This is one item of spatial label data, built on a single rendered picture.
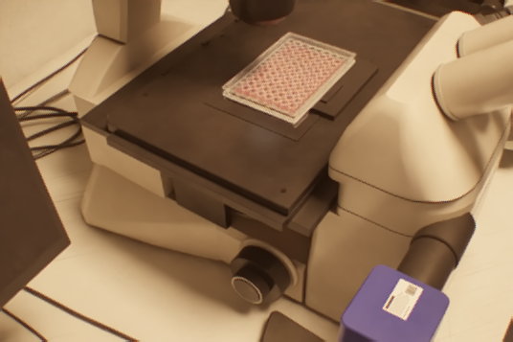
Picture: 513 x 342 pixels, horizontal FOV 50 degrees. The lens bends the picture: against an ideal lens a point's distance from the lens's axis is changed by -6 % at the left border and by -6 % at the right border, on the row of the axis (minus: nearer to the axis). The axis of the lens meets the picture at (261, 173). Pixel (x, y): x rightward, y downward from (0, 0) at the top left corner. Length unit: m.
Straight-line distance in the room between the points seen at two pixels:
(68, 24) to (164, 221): 0.54
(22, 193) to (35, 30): 0.64
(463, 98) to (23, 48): 0.80
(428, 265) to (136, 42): 0.43
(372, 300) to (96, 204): 0.43
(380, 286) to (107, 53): 0.42
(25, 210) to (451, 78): 0.34
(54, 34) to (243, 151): 0.65
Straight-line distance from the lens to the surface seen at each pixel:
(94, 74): 0.68
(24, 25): 1.05
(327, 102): 0.56
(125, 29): 0.67
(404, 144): 0.43
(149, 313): 0.67
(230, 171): 0.50
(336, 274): 0.57
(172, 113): 0.57
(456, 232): 0.48
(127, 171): 0.70
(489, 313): 0.69
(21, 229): 0.47
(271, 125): 0.55
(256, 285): 0.59
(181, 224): 0.67
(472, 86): 0.43
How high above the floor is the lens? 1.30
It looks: 44 degrees down
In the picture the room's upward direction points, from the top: 2 degrees counter-clockwise
